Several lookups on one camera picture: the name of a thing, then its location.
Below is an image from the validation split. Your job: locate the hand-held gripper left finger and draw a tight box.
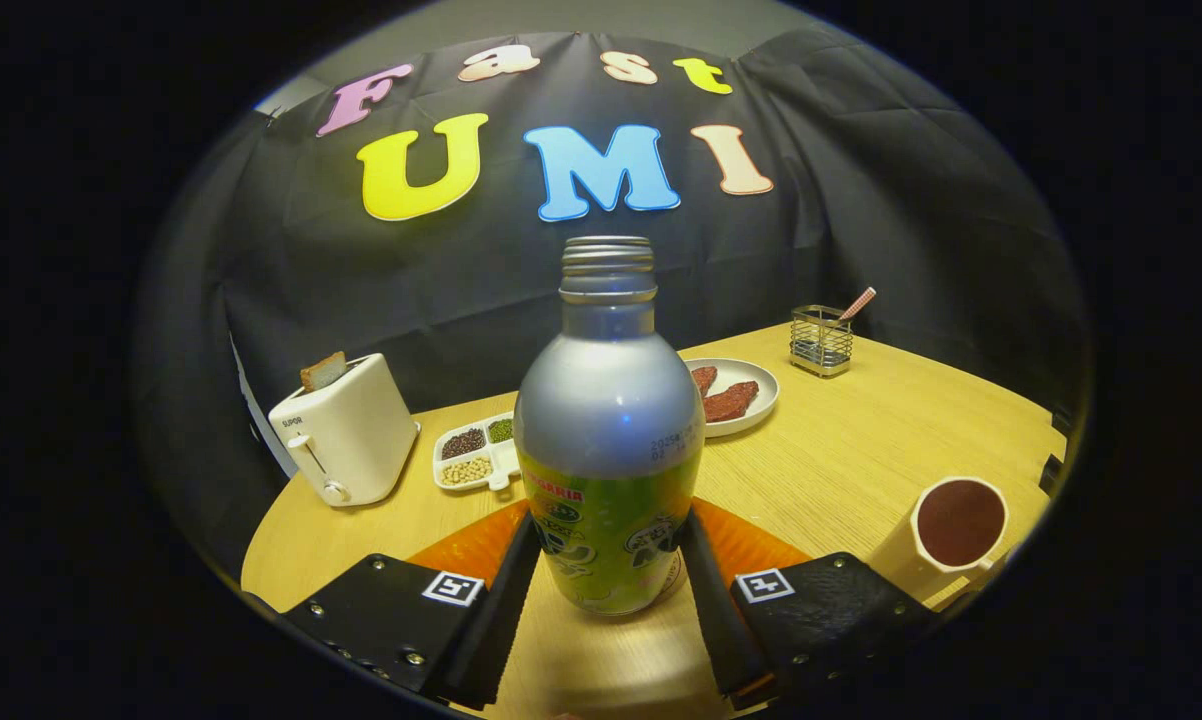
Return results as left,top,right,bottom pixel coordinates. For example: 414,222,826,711
283,512,542,711

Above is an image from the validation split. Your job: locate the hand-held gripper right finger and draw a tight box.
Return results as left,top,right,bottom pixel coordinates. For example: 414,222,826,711
677,508,947,711

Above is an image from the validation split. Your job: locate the cream cup with handle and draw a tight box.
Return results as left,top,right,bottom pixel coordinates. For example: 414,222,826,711
866,476,1010,606

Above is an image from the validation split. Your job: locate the silver and green juice bottle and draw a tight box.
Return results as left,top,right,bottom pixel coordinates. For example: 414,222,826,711
513,236,706,617

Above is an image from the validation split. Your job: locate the white divided dish of beans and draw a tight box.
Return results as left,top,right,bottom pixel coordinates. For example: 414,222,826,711
432,411,522,492

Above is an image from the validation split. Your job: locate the wooden table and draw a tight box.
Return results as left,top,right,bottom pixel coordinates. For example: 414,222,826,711
241,322,1067,720

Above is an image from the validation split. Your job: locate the white toaster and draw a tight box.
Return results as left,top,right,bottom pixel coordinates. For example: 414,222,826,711
268,353,422,508

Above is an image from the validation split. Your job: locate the white round plate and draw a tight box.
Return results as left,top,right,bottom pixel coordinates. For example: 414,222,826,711
683,358,781,439

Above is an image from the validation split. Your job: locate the toast slice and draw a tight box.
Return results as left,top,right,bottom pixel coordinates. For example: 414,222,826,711
299,351,348,393

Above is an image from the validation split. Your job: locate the wire mesh holder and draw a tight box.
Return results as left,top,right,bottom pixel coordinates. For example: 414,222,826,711
789,305,854,378

